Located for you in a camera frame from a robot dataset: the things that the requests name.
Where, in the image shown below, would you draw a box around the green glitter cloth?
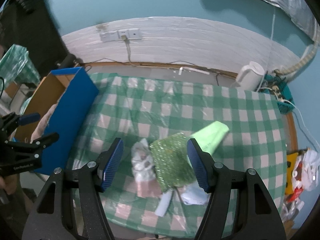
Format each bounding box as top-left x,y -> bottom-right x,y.
149,132 -> 198,193

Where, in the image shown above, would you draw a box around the yellow box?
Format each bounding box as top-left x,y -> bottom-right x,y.
285,152 -> 300,195

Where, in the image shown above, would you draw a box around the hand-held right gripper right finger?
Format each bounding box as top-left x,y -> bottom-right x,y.
186,137 -> 288,240

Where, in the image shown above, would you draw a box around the white power cable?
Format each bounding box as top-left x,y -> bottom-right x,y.
282,100 -> 320,153

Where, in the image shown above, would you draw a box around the grey plugged cable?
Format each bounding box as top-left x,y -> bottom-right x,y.
122,36 -> 133,64

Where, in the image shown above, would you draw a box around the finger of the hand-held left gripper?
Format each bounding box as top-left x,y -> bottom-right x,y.
4,132 -> 60,160
0,112 -> 41,140

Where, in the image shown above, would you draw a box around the light blue rolled cloth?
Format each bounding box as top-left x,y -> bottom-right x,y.
154,190 -> 175,217

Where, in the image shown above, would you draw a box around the black cabinet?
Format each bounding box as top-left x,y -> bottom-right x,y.
0,0 -> 68,70

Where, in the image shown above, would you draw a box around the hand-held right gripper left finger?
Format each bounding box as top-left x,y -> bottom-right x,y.
24,137 -> 125,240

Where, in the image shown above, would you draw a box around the white hanging cord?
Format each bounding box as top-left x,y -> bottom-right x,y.
255,7 -> 275,92

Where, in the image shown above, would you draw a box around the blue cardboard box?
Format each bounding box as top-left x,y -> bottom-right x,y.
15,66 -> 99,175

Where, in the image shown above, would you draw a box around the teal plastic basket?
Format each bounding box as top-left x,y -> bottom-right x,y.
264,74 -> 295,114

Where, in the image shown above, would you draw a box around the green checked plastic bag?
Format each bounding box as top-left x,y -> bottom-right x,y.
0,44 -> 40,88

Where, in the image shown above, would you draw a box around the person's left hand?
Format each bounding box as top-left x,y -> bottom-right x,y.
0,175 -> 17,195

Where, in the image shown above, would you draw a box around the beige cloth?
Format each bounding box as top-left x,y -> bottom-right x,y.
30,104 -> 59,143

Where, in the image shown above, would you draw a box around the white electric kettle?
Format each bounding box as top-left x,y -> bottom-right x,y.
235,61 -> 265,92

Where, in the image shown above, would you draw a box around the white and red plastic bags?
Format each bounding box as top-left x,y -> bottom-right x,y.
285,149 -> 320,220

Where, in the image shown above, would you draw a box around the beige corrugated pipe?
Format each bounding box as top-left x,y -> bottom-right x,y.
282,44 -> 318,80

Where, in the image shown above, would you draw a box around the green checked tablecloth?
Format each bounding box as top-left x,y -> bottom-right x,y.
66,72 -> 288,233

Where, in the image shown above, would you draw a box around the white power strip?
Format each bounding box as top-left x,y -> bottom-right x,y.
271,85 -> 285,103

